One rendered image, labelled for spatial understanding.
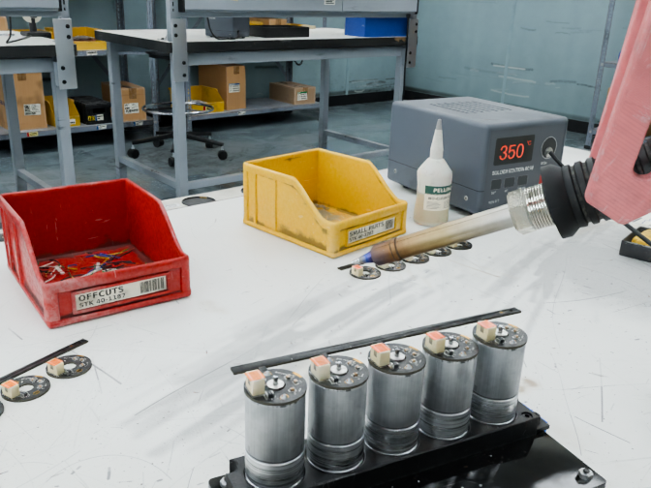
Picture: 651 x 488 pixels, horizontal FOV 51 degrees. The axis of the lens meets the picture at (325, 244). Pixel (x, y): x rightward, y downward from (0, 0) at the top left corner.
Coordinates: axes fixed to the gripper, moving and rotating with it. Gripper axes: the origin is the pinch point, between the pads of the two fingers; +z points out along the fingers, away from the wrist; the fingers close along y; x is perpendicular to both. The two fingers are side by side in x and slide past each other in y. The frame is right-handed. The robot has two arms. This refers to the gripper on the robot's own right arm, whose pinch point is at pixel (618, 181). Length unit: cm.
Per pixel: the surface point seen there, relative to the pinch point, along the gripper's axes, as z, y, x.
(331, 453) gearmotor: 15.3, 0.5, -1.7
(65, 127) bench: 121, -178, -126
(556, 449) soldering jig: 12.6, -6.0, 7.2
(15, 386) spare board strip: 26.1, -1.4, -16.4
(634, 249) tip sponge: 10.2, -37.8, 12.4
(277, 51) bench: 78, -260, -95
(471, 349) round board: 10.2, -4.7, 0.9
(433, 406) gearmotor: 13.1, -3.5, 1.0
